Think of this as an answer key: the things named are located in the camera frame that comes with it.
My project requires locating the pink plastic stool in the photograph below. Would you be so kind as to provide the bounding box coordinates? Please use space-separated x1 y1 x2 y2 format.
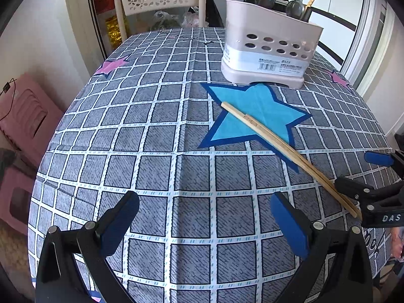
1 73 63 167

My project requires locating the pink plastic utensil holder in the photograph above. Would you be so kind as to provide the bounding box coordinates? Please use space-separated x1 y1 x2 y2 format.
221 0 322 89

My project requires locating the yellow oil bottle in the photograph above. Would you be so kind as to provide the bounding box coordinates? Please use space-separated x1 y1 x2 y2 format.
106 15 122 49

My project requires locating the patterned bamboo chopstick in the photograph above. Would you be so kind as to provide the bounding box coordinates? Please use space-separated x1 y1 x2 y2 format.
301 0 315 22

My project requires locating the black hanging bag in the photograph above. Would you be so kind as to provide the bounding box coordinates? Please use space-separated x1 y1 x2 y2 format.
206 0 224 28

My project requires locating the person's hand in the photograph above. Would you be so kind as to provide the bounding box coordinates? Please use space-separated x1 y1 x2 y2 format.
390 227 403 259

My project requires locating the white refrigerator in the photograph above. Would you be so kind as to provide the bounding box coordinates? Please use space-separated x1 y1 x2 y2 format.
303 0 364 70

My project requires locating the grey checked tablecloth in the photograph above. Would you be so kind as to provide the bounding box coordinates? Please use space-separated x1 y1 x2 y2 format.
28 28 400 302

